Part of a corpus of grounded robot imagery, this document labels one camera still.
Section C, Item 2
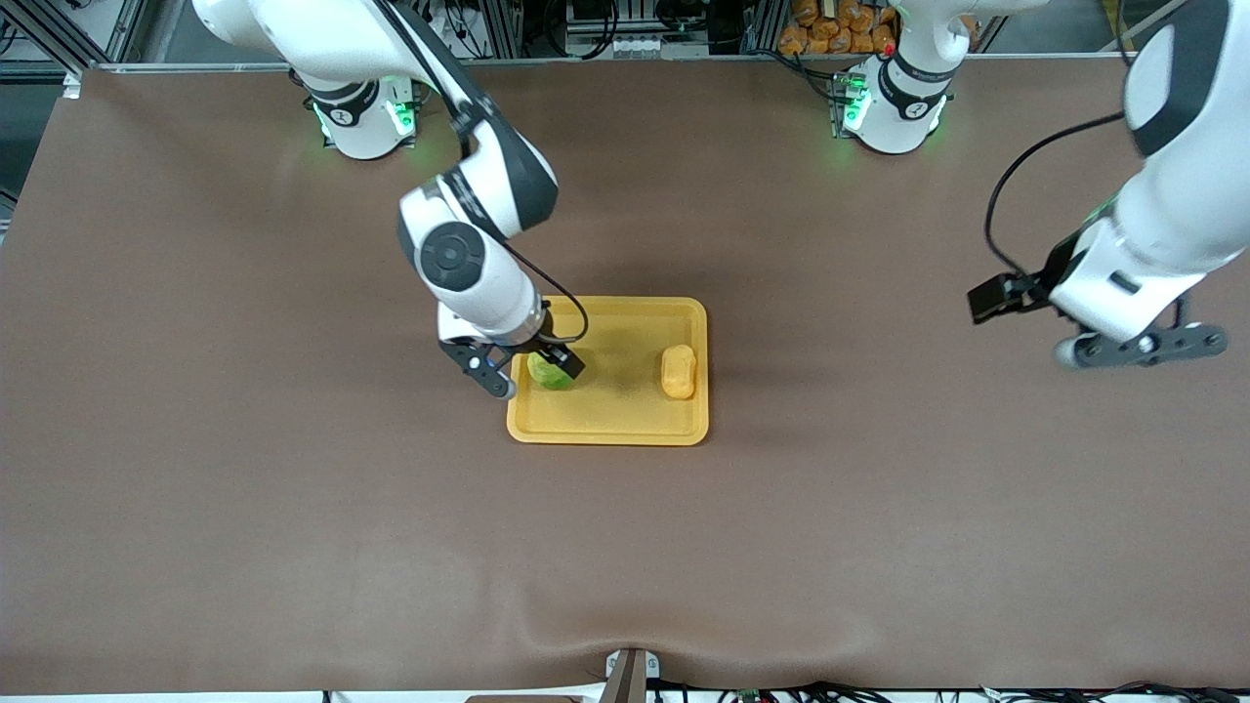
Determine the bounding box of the bag of orange snacks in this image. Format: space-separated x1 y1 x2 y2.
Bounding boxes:
778 0 899 57

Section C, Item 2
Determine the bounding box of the green apple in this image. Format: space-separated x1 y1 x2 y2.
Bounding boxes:
526 350 577 392

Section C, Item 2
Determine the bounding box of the yellow plastic tray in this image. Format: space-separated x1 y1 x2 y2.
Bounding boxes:
505 295 709 447

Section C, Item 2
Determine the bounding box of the brown table mat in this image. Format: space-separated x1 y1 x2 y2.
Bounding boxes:
0 59 1250 696

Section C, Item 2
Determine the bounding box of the yellow potato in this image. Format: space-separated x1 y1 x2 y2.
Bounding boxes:
660 344 697 401

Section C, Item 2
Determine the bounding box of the aluminium frame profile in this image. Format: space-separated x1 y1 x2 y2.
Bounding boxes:
0 0 147 89

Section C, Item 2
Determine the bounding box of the grey metal bracket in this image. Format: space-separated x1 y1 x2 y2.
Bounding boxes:
604 647 661 703

